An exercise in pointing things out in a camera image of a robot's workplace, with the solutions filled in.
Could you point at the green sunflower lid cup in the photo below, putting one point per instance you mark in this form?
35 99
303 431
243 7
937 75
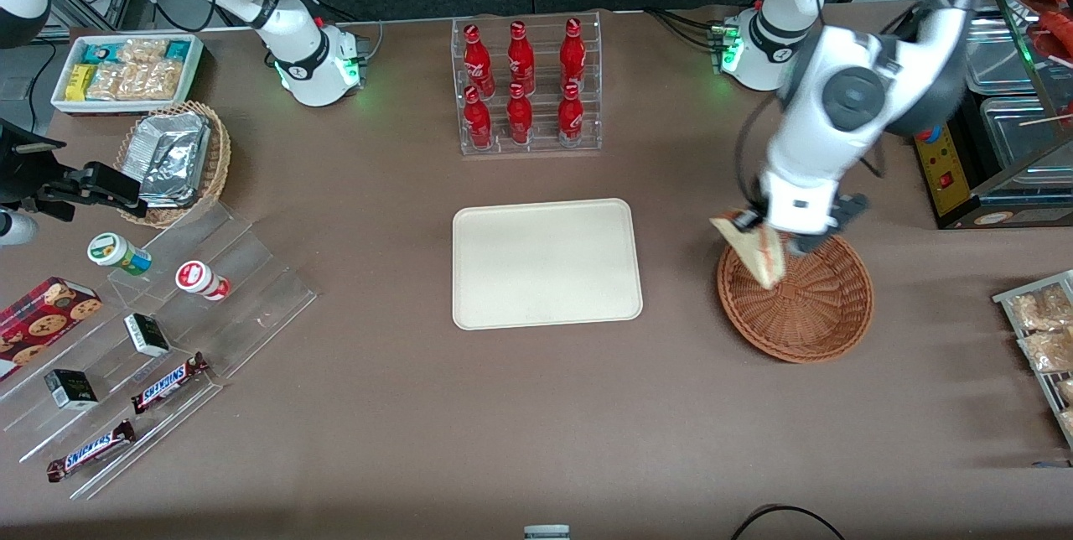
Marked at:
113 251

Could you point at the teal snack packet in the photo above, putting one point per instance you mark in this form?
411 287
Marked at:
101 52
178 49

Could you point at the red lid white cup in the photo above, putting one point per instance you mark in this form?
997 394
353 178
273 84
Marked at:
199 278

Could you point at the red cola bottle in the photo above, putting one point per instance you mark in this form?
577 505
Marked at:
479 66
520 116
571 116
521 62
573 58
478 121

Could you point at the Snickers chocolate bar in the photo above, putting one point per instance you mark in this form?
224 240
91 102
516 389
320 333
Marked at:
170 382
90 451

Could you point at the clear nut snack pack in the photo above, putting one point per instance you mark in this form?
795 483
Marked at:
106 81
153 79
142 50

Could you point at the cream plastic tray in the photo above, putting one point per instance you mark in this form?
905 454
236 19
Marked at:
545 263

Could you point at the red tartan cookie box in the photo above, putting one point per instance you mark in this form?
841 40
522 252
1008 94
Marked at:
42 326

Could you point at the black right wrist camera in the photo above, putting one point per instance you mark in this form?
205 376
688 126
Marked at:
25 163

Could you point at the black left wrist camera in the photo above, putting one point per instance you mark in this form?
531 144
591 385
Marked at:
853 211

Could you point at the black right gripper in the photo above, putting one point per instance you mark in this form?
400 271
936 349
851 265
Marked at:
27 175

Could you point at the white plastic bin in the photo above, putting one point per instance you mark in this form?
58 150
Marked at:
117 106

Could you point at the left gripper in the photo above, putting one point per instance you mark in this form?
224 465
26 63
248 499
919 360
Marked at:
755 208

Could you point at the grey device edge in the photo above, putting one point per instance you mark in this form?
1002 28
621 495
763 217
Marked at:
546 532

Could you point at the steel food pan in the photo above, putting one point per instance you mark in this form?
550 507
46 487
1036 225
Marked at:
997 54
1023 146

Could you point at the small black carton box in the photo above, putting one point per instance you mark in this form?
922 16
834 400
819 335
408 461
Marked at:
71 390
147 335

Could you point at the clear cracker snack pack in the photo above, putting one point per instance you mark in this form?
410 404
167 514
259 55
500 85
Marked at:
1044 309
1052 351
1066 391

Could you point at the triangular sandwich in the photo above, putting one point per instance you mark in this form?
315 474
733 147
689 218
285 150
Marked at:
759 259

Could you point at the clear acrylic stepped stand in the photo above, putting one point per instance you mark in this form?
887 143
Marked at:
268 305
109 393

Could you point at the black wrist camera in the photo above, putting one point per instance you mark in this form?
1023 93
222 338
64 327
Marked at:
853 211
25 163

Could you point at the silver foil packet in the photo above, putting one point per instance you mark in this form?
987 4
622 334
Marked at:
172 125
172 167

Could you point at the brown wicker basket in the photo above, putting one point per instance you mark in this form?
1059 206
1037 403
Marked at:
813 314

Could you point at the glass food warmer case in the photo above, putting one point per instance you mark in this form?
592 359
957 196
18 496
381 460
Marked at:
943 167

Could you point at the light wicker basket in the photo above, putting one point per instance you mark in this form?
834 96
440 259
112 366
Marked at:
214 179

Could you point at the clear acrylic bottle rack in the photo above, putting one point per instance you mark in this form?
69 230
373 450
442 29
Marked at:
545 147

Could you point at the yellow snack bar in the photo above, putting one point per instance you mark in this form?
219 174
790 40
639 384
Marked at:
80 81

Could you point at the wooden skewer stick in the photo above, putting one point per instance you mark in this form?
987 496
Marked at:
1048 118

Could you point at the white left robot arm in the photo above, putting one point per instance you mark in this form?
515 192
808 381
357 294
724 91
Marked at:
847 96

